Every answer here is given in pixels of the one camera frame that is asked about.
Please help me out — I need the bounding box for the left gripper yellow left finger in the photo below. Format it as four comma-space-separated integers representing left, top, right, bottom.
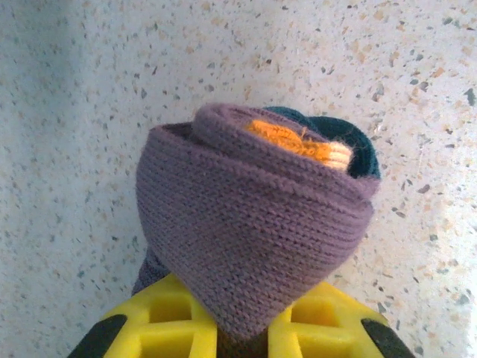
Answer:
69, 274, 218, 358

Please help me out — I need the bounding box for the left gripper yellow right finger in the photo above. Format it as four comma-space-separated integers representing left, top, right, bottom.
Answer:
268, 281, 414, 358

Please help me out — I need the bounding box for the purple sock with teal toe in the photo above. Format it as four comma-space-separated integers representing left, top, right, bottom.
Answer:
132, 103, 383, 358

